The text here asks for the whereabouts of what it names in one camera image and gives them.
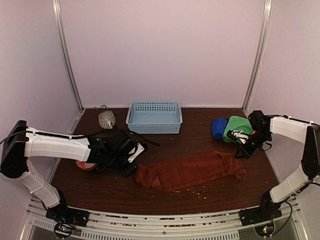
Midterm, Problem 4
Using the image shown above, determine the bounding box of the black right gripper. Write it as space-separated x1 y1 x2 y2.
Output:
235 130 272 159

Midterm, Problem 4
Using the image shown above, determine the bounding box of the rust brown towel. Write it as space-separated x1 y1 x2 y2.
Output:
134 151 247 193

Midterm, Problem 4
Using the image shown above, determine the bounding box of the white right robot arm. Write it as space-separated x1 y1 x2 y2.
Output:
235 110 320 221

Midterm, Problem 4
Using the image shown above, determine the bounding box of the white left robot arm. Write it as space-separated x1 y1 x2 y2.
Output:
0 120 146 222

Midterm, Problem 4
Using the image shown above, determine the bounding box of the green towel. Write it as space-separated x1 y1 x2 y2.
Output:
222 116 254 143

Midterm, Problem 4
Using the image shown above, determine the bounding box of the blue towel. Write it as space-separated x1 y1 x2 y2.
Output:
211 118 229 140

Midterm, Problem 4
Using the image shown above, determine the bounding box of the orange patterned bowl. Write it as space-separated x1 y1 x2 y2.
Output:
76 160 98 171

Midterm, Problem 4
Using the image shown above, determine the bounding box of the striped ceramic cup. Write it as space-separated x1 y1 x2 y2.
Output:
98 110 116 130

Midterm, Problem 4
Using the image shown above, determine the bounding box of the light blue perforated basket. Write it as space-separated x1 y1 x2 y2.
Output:
125 101 183 135

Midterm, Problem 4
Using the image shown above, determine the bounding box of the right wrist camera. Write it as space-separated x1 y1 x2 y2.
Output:
226 130 250 144

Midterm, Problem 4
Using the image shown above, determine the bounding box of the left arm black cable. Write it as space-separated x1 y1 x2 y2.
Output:
114 128 161 147

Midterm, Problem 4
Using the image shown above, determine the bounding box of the aluminium front rail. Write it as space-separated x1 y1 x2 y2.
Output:
24 199 301 240

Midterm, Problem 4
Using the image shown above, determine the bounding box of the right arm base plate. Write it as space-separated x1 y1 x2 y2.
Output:
238 207 283 227

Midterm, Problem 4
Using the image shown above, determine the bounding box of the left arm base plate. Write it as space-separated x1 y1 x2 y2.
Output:
45 207 90 227

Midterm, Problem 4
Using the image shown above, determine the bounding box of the right aluminium corner post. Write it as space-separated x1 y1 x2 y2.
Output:
241 0 274 116

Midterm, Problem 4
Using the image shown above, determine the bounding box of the aluminium corner post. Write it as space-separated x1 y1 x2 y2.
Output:
52 0 84 112
241 0 274 116

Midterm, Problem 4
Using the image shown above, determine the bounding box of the left aluminium corner post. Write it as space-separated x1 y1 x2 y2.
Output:
52 0 84 112

